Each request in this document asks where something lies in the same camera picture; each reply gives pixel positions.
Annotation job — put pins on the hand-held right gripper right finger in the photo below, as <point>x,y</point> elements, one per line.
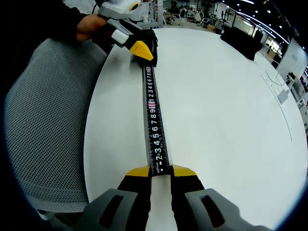
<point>185,192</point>

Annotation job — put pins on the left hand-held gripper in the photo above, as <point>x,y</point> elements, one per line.
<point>115,9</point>

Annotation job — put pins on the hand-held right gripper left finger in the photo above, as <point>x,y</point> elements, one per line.
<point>134,192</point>

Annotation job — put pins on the black tape measure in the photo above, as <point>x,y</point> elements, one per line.
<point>154,115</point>

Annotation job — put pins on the person's left forearm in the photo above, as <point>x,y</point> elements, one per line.
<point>65,19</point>

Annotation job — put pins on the white office chair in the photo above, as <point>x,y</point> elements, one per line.
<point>172,18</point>

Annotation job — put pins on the black bag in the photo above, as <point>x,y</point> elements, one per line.
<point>241,41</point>

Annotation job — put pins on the grey mesh chair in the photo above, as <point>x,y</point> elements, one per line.
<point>48,125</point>

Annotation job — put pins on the white power adapter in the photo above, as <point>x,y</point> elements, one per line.
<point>283,95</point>

